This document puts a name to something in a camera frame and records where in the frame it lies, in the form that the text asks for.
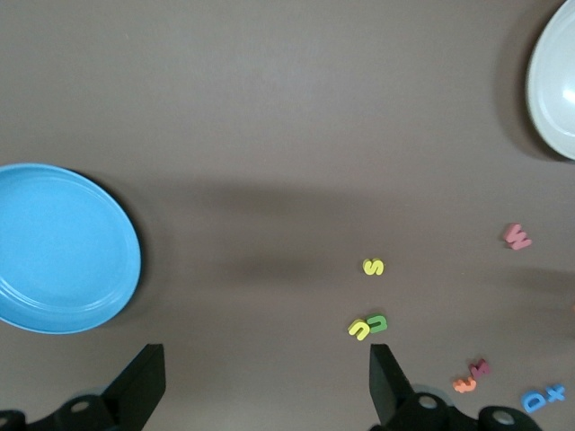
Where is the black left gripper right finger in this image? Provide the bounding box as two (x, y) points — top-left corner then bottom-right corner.
(369, 343), (540, 431)

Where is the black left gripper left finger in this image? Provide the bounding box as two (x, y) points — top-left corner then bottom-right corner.
(0, 343), (166, 431)

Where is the yellow foam letter u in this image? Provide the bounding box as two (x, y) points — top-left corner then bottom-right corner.
(348, 317), (372, 341)

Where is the dark red foam letter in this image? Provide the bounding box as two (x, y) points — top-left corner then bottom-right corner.
(466, 357), (491, 378)

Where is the blue foam letter D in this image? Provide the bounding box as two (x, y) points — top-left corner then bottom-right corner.
(520, 390), (547, 414)

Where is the blue plate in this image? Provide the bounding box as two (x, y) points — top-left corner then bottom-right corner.
(0, 163), (143, 335)

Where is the pink foam letter w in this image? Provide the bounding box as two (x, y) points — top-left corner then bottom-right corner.
(501, 223), (534, 251)

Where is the brown table cover sheet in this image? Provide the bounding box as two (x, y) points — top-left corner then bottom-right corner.
(0, 0), (575, 431)

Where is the beige plate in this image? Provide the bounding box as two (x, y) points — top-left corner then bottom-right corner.
(525, 0), (575, 162)

